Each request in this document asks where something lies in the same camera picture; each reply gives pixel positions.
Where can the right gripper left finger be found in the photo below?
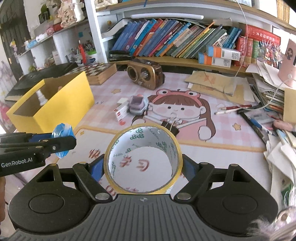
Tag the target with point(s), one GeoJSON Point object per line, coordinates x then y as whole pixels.
{"type": "Point", "coordinates": [88, 176]}

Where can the pink cup lamp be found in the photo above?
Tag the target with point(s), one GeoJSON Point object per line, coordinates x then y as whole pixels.
{"type": "Point", "coordinates": [287, 69]}

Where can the white bookshelf unit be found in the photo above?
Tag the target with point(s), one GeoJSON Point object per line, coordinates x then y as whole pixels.
{"type": "Point", "coordinates": [149, 28]}

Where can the black binder clip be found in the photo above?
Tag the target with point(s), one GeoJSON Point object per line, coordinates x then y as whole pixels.
{"type": "Point", "coordinates": [171, 124]}

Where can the stack of papers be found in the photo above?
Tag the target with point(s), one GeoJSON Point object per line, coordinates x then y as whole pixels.
{"type": "Point", "coordinates": [280, 149]}

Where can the orange white carton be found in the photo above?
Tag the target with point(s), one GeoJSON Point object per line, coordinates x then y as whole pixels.
{"type": "Point", "coordinates": [215, 61]}
{"type": "Point", "coordinates": [218, 52]}

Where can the blue plastic wrapper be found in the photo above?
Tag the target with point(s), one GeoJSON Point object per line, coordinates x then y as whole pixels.
{"type": "Point", "coordinates": [63, 133]}

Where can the brown paper envelopes pile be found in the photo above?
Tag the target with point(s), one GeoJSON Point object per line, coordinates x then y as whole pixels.
{"type": "Point", "coordinates": [232, 89]}

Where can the wooden chess board box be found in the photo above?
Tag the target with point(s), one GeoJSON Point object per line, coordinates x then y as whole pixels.
{"type": "Point", "coordinates": [97, 74]}

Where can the red pencil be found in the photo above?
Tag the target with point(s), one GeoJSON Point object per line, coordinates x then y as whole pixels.
{"type": "Point", "coordinates": [231, 109]}

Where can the brown retro radio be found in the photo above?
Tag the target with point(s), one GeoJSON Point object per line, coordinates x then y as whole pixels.
{"type": "Point", "coordinates": [145, 73]}

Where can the white green lidded tub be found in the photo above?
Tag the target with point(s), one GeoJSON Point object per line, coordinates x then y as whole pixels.
{"type": "Point", "coordinates": [92, 56]}

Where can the white spray bottle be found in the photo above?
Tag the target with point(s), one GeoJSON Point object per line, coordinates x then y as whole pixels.
{"type": "Point", "coordinates": [42, 99]}

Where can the pink cartoon desk mat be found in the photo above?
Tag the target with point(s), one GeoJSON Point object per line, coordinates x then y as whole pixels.
{"type": "Point", "coordinates": [234, 141]}

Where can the small red white box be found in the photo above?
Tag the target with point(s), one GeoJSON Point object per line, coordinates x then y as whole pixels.
{"type": "Point", "coordinates": [121, 111]}

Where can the yellow cardboard box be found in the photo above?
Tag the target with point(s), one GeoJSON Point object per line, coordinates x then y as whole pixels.
{"type": "Point", "coordinates": [69, 99]}

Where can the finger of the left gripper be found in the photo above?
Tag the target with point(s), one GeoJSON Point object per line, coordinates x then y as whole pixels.
{"type": "Point", "coordinates": [48, 144]}
{"type": "Point", "coordinates": [24, 137]}

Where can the yellow packing tape roll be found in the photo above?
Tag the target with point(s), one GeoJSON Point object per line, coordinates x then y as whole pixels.
{"type": "Point", "coordinates": [143, 159]}

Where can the orange white carton lower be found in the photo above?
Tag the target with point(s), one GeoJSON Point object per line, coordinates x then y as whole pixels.
{"type": "Point", "coordinates": [215, 61]}

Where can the orange white carton upper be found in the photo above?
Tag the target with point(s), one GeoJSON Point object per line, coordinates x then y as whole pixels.
{"type": "Point", "coordinates": [218, 52]}

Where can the red large book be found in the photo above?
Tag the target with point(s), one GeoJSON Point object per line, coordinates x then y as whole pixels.
{"type": "Point", "coordinates": [259, 34]}

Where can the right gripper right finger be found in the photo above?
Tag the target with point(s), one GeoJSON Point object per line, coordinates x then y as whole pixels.
{"type": "Point", "coordinates": [198, 175]}

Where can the blue pen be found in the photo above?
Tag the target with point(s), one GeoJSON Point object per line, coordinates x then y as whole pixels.
{"type": "Point", "coordinates": [255, 123]}

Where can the black electronic keyboard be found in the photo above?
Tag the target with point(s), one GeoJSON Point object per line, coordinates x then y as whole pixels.
{"type": "Point", "coordinates": [30, 80]}

